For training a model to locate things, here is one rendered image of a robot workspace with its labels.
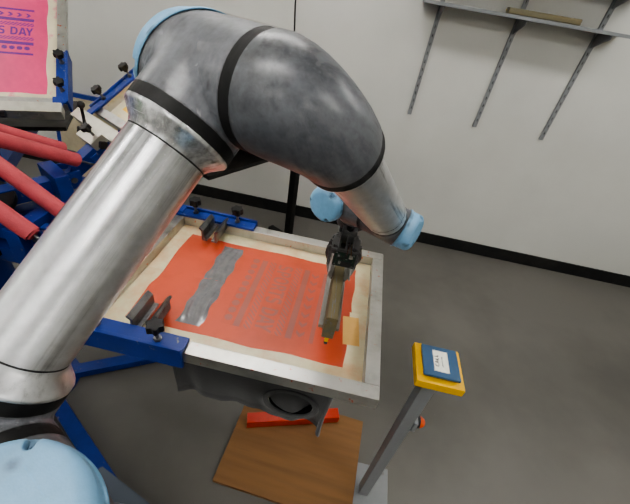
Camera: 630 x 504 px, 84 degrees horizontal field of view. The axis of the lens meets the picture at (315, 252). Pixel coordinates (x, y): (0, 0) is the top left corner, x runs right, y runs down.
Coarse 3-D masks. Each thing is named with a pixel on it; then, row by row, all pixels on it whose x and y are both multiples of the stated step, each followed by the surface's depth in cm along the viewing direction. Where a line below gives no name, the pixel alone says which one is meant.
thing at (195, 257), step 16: (192, 240) 124; (208, 240) 126; (176, 256) 116; (192, 256) 118; (208, 256) 119; (256, 256) 122; (272, 256) 123; (288, 256) 125; (176, 272) 110; (192, 272) 112; (240, 272) 115; (320, 272) 120; (352, 288) 116
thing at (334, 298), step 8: (336, 272) 97; (336, 280) 95; (336, 288) 92; (328, 296) 97; (336, 296) 90; (328, 304) 88; (336, 304) 88; (328, 312) 85; (336, 312) 86; (328, 320) 84; (336, 320) 84; (328, 328) 86; (328, 336) 88
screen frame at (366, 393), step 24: (168, 240) 121; (264, 240) 129; (288, 240) 127; (312, 240) 128; (144, 264) 109; (192, 360) 85; (216, 360) 84; (240, 360) 85; (264, 360) 86; (288, 384) 84; (312, 384) 83; (336, 384) 83; (360, 384) 84
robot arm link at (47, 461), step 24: (0, 432) 28; (24, 432) 29; (48, 432) 31; (0, 456) 26; (24, 456) 26; (48, 456) 26; (72, 456) 27; (0, 480) 25; (24, 480) 25; (48, 480) 25; (72, 480) 26; (96, 480) 27
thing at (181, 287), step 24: (168, 288) 105; (192, 288) 106; (168, 312) 98; (216, 312) 100; (216, 336) 94; (240, 336) 95; (264, 336) 96; (336, 336) 99; (312, 360) 92; (336, 360) 93
